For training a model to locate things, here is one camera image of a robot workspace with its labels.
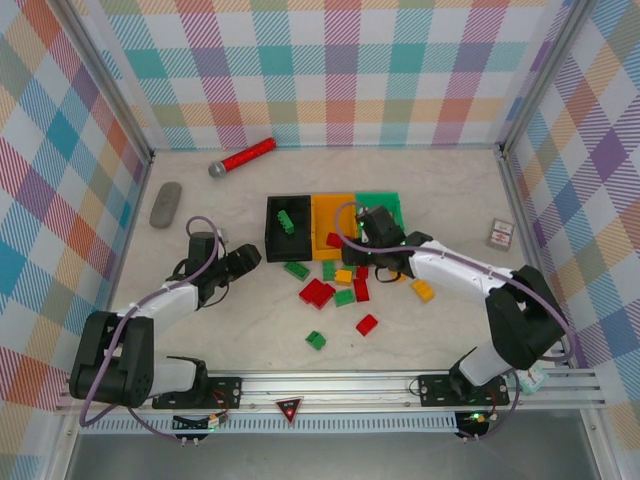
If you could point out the red lego brick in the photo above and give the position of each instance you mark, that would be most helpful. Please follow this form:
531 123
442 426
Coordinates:
367 325
326 296
311 291
334 241
361 289

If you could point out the yellow lego brick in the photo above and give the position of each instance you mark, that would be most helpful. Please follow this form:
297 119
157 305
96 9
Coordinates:
343 276
423 290

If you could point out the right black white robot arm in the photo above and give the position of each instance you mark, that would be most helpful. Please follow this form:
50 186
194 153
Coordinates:
520 320

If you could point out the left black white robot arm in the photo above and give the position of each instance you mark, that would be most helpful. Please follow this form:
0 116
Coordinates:
110 360

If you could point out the green plastic bin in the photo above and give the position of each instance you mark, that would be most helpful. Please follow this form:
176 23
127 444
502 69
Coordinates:
385 199

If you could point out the black plastic bin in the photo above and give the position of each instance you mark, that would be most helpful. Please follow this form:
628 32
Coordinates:
290 250

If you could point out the orange plastic bin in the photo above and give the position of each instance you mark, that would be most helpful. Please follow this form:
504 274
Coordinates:
325 215

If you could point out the grey oval stone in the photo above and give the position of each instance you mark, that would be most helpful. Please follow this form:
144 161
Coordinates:
165 206

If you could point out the red toy microphone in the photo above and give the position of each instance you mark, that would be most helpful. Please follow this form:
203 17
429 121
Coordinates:
247 152

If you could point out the small card box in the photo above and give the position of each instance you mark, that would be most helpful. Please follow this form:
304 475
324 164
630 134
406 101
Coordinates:
500 235

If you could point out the red triangle sign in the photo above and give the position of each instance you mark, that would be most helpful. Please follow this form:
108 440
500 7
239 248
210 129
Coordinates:
289 407

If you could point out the yellow power connector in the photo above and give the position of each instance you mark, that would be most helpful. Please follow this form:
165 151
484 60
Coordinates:
212 420
480 419

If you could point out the small teal clock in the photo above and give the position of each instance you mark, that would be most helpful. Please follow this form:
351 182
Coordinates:
535 380

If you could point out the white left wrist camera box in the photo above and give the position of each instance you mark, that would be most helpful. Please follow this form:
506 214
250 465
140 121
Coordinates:
223 234

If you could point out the aluminium side rail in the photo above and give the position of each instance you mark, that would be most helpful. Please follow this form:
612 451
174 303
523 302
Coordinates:
517 200
134 215

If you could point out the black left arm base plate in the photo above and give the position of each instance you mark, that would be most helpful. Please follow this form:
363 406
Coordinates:
225 390

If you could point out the aluminium frame rail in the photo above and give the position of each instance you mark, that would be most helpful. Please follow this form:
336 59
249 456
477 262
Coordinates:
325 387

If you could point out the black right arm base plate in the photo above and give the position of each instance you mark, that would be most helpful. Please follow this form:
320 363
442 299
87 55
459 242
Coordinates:
435 390

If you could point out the aluminium corner post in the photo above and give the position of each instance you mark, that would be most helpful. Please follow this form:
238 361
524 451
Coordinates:
107 85
545 75

